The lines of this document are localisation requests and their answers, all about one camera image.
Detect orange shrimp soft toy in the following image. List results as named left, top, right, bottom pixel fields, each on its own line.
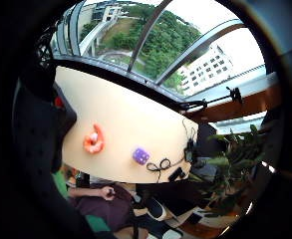
left=83, top=122, right=106, bottom=154

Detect purple soft dice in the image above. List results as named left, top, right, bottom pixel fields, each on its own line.
left=132, top=147, right=151, bottom=166

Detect the person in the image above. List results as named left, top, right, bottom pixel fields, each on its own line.
left=63, top=164, right=173, bottom=239

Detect green chair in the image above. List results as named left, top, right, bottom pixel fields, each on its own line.
left=52, top=170, right=113, bottom=234

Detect black and white shoe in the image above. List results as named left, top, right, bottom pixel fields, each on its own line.
left=145, top=196, right=168, bottom=222

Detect small black box device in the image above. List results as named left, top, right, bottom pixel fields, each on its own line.
left=167, top=166, right=186, bottom=183

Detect black clamp-mounted device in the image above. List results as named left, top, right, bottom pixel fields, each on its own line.
left=183, top=138, right=195, bottom=164

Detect white building outside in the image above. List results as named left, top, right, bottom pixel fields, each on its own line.
left=177, top=44, right=236, bottom=98

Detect green potted plant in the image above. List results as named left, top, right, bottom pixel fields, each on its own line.
left=189, top=123, right=271, bottom=218

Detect brown wooden window ledge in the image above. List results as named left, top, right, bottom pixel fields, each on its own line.
left=184, top=81, right=281, bottom=124

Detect thin black cable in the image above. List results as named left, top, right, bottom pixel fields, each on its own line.
left=146, top=119, right=199, bottom=183

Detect dark window frame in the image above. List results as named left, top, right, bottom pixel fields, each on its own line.
left=50, top=0, right=268, bottom=104

